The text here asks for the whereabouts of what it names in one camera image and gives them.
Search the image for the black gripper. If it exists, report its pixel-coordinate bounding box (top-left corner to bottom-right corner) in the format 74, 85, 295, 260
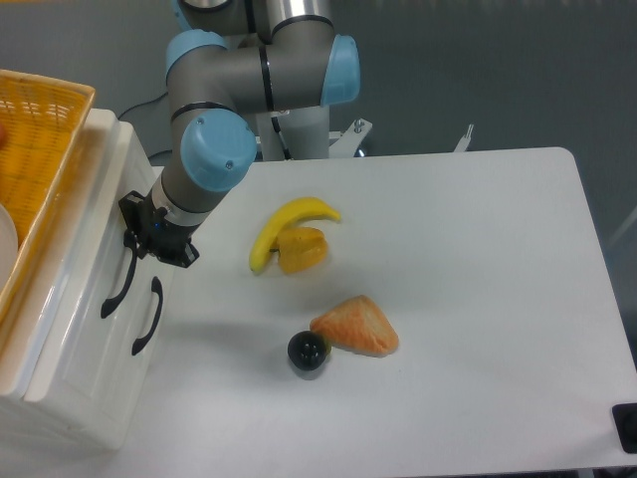
118, 191, 200, 268

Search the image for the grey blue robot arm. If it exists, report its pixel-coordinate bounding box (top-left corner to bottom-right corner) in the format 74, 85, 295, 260
119, 1, 360, 268

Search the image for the white drawer cabinet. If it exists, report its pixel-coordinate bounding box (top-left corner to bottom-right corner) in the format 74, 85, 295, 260
1, 110, 173, 449

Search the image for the yellow banana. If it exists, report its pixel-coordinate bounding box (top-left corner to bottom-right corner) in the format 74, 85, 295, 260
249, 196, 341, 274

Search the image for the orange yellow bell pepper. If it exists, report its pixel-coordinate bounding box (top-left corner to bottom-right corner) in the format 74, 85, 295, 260
275, 227, 328, 274

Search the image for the white plate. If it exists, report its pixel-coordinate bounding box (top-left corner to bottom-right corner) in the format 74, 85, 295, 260
0, 205, 19, 290

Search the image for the yellow woven basket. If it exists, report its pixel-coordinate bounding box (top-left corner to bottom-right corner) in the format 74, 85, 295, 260
1, 70, 96, 317

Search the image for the black eggplant ball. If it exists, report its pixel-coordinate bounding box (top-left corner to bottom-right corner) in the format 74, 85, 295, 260
288, 331, 331, 371

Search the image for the orange bread wedge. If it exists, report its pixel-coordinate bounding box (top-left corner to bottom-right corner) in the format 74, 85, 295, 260
310, 295, 399, 357

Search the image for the black object at table edge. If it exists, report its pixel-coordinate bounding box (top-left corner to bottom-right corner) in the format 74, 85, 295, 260
611, 403, 637, 454

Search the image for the black cable on floor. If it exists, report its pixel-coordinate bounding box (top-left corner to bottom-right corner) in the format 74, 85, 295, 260
116, 92, 173, 163

